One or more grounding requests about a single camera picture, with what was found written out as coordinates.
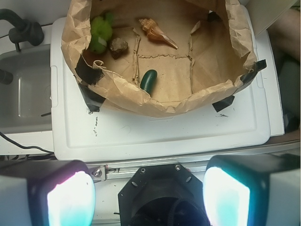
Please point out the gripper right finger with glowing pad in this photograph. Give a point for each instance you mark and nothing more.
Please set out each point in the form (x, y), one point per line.
(253, 190)

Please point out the brown rock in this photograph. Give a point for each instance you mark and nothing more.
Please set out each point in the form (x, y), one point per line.
(117, 47)

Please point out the dark green cucumber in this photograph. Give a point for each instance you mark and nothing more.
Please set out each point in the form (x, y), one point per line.
(148, 81)

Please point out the green plush animal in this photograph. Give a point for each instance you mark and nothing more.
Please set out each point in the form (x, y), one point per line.
(101, 32)

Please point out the orange spiral seashell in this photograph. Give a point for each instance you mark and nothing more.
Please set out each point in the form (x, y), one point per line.
(154, 32)

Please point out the crumpled brown paper bag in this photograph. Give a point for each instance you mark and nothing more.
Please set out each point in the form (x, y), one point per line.
(215, 58)

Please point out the aluminium frame rail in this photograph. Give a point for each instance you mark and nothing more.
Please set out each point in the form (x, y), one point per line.
(105, 170)

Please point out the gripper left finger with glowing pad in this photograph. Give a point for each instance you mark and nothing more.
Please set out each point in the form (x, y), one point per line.
(46, 193)

